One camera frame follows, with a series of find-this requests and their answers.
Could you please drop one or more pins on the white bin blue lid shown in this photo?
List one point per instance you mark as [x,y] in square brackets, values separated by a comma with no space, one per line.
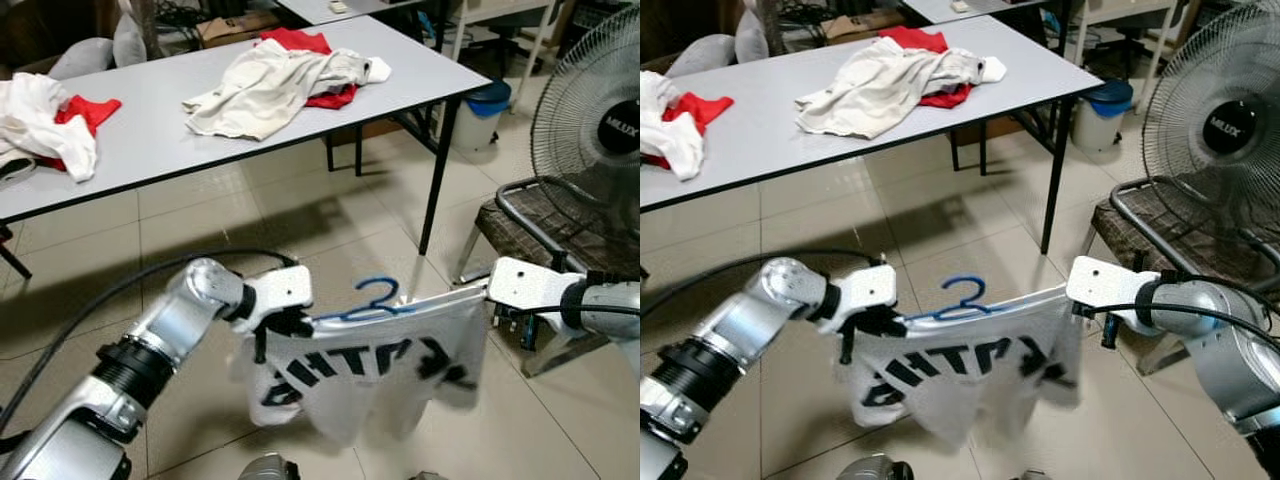
[1102,118]
[482,120]

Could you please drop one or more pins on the black standing fan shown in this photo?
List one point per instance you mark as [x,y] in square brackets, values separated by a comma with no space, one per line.
[1225,130]
[615,130]

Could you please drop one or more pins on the grey narrow pillow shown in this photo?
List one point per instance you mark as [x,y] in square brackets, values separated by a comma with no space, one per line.
[748,38]
[130,40]

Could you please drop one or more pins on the grey square pillow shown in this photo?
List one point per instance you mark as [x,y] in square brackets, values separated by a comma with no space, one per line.
[700,55]
[80,58]

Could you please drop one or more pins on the white remote control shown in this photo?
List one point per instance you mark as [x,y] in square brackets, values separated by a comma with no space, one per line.
[961,6]
[340,6]

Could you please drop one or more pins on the cream garment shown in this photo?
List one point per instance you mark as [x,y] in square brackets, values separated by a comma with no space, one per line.
[885,90]
[270,90]

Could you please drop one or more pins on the brown woven chrome chair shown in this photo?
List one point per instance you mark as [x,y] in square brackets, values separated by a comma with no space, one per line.
[520,225]
[1130,230]

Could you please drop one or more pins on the white black print T-shirt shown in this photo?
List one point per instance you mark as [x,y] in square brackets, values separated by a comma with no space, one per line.
[960,400]
[360,400]

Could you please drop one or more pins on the plain white shirt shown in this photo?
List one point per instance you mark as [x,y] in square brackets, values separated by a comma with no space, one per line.
[40,120]
[670,130]

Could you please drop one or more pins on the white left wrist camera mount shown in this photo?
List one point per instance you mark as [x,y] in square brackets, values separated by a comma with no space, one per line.
[280,290]
[865,288]

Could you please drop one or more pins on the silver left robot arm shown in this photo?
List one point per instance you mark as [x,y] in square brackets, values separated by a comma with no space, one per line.
[130,360]
[720,360]

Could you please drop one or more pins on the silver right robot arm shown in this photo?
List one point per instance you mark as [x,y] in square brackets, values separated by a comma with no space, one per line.
[1220,350]
[610,320]

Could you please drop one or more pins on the grey left robot leg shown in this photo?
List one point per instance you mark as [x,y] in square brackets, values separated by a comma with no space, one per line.
[875,468]
[268,468]

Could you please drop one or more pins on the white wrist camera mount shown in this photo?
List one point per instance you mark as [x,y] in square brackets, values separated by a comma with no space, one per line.
[865,288]
[530,282]
[280,290]
[1110,282]

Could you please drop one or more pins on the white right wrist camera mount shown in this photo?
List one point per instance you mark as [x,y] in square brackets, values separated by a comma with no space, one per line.
[1110,282]
[530,282]

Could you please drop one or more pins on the brown cardboard box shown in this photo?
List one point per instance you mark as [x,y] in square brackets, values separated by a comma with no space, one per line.
[860,27]
[235,28]

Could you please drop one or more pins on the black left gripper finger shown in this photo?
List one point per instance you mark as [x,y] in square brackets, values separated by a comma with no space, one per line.
[896,327]
[306,316]
[896,314]
[306,329]

